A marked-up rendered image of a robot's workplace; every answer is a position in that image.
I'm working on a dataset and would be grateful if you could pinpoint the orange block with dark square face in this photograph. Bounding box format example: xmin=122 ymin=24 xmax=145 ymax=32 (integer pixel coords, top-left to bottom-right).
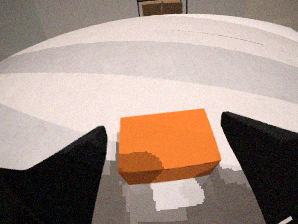
xmin=118 ymin=108 xmax=222 ymax=185

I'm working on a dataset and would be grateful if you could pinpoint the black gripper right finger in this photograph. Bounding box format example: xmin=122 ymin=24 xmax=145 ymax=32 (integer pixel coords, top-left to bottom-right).
xmin=221 ymin=112 xmax=298 ymax=224

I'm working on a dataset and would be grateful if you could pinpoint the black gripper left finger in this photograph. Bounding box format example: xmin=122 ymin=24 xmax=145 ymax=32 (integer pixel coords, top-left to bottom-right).
xmin=0 ymin=125 xmax=108 ymax=224

